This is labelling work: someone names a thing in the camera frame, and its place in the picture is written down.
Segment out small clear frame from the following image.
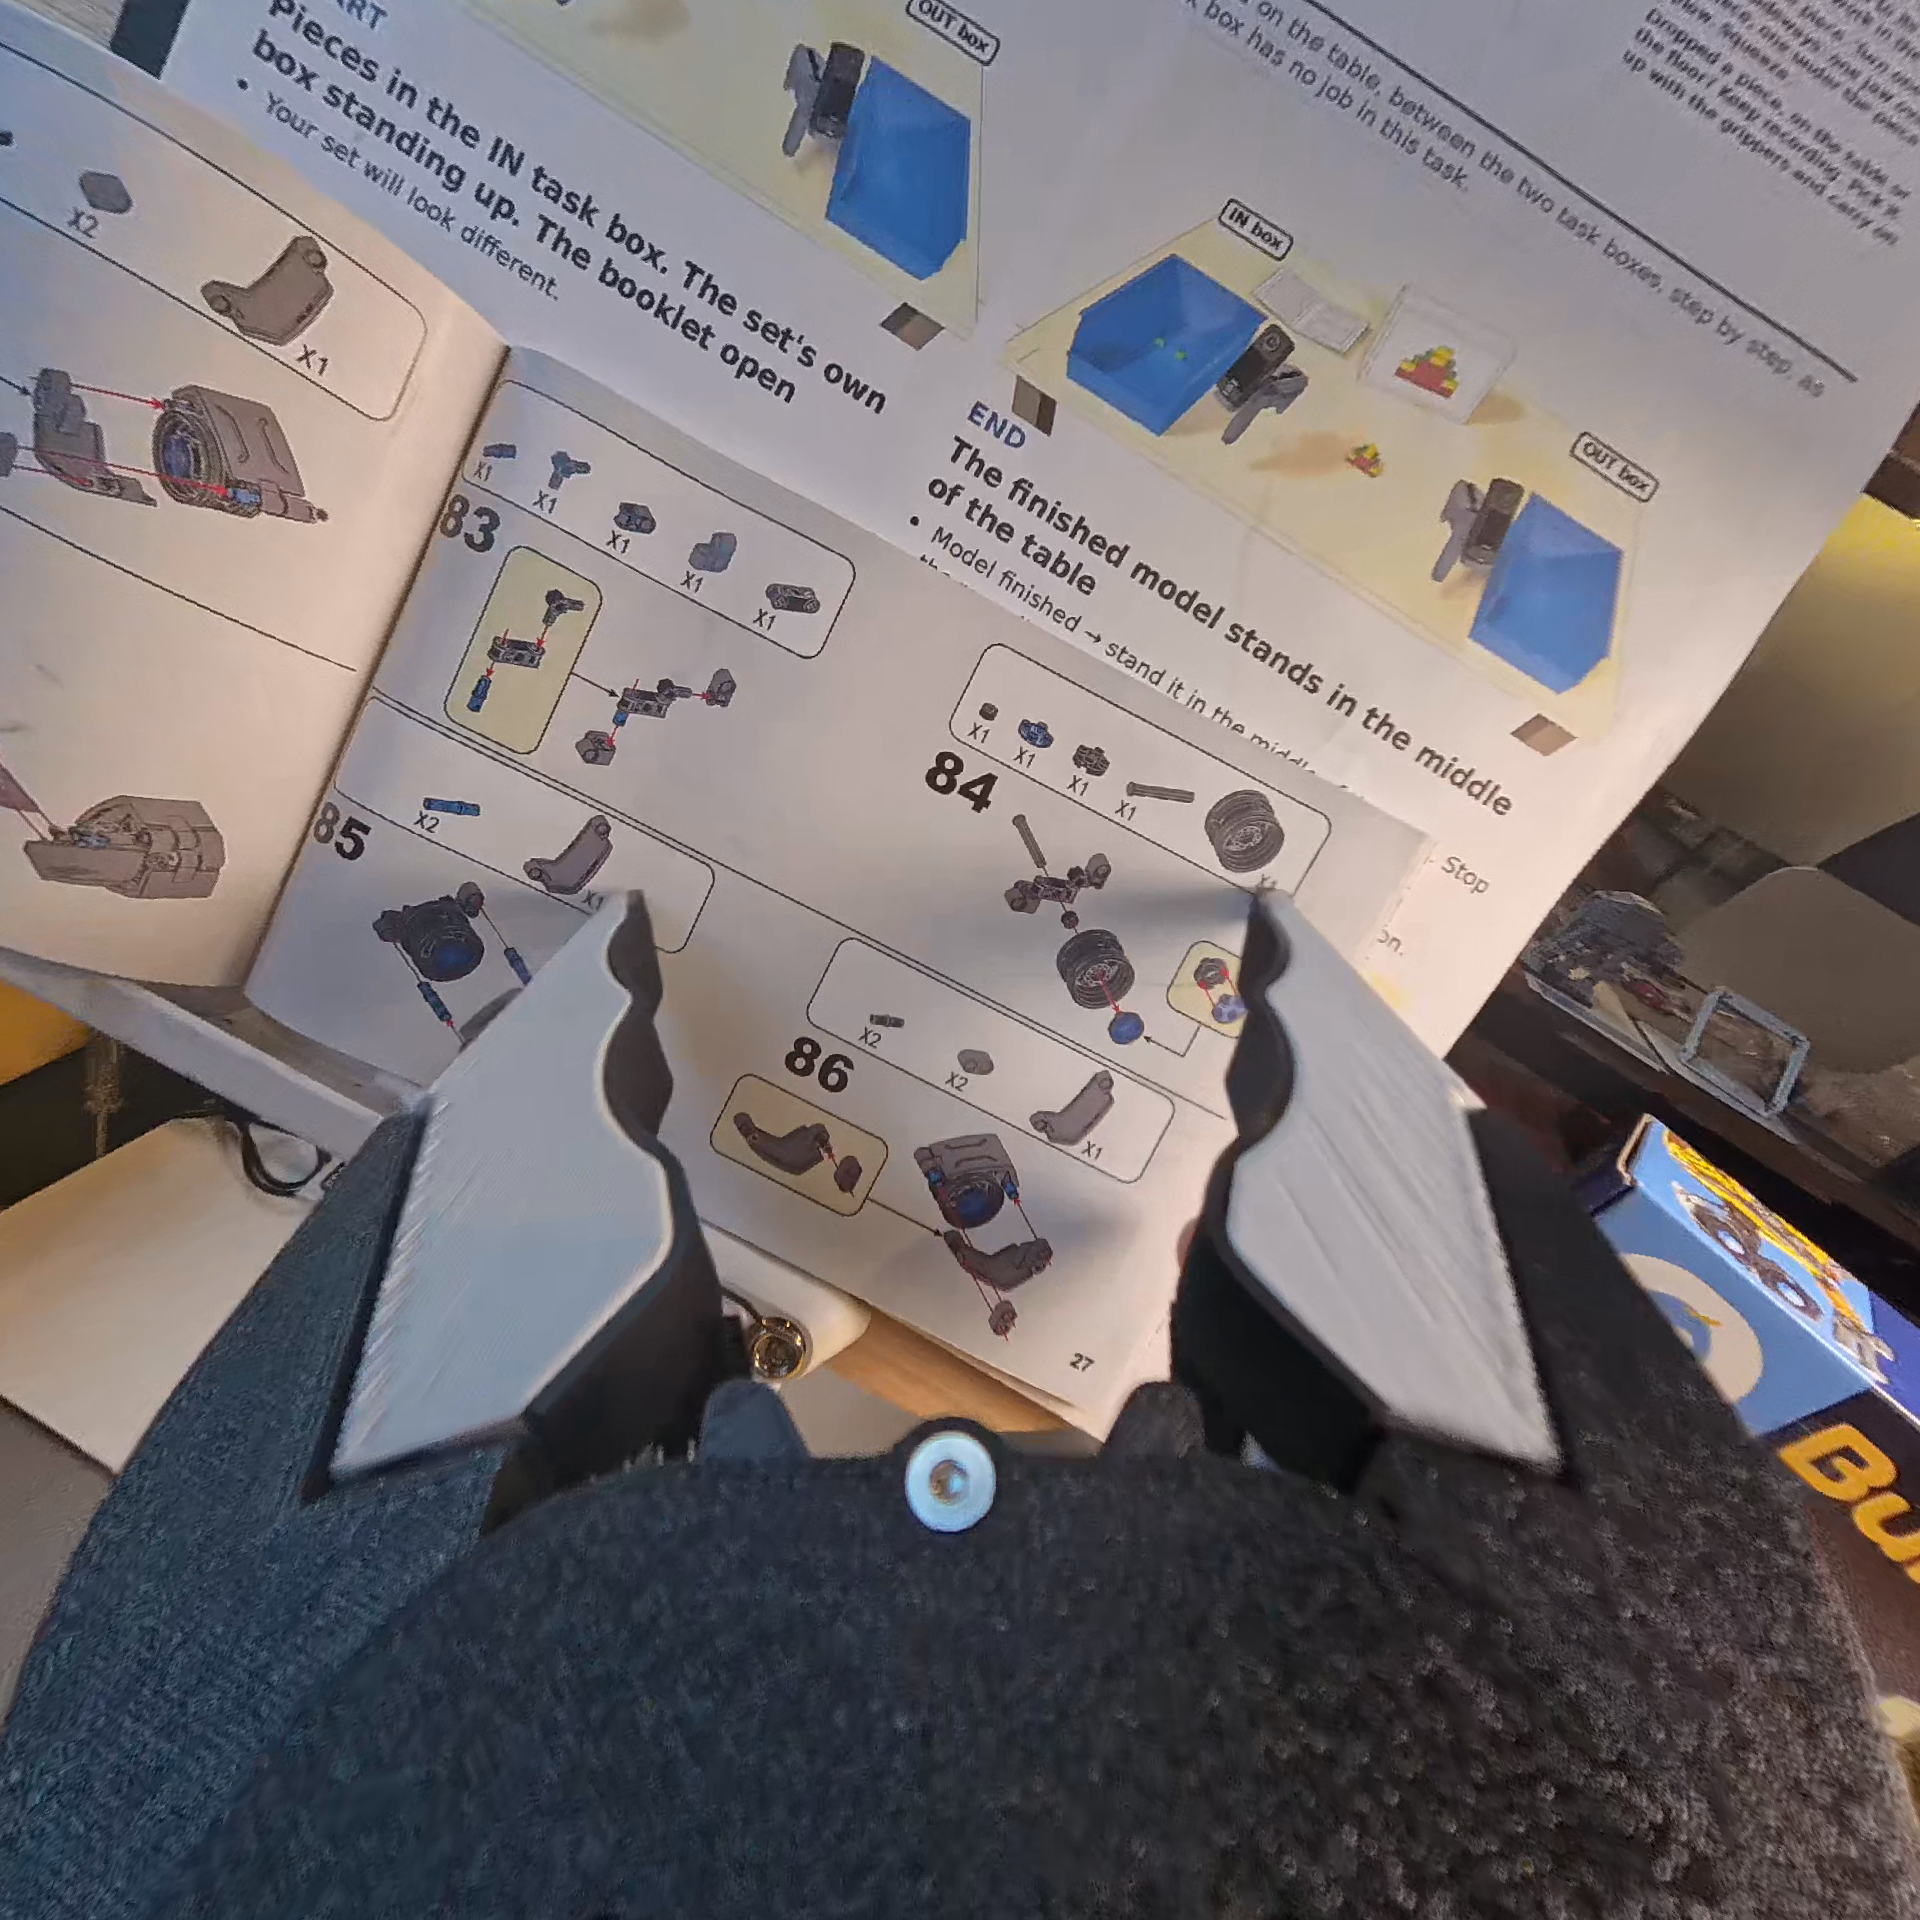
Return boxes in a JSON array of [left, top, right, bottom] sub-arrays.
[[1677, 987, 1813, 1122]]

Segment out grey brick walker model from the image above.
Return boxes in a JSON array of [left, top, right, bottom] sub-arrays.
[[1526, 890, 1708, 1024]]

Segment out white booklet stand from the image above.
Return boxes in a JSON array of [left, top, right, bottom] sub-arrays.
[[0, 945, 1088, 1480]]

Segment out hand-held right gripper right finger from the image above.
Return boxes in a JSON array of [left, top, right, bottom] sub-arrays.
[[1170, 887, 1566, 1489]]

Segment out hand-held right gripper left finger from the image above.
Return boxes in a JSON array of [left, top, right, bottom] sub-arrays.
[[330, 891, 753, 1489]]

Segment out grey desk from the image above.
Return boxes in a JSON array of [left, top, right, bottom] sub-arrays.
[[0, 1352, 1116, 1713]]

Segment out instruction booklet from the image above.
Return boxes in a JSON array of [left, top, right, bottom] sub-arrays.
[[0, 16, 1438, 1423]]

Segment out blue robot kit box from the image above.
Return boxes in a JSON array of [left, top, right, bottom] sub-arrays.
[[1586, 1114, 1920, 1593]]

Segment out black cable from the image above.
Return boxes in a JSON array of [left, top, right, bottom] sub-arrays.
[[222, 1106, 330, 1206]]

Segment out printed task sheet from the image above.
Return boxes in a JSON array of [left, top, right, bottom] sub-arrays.
[[157, 0, 1920, 1056]]

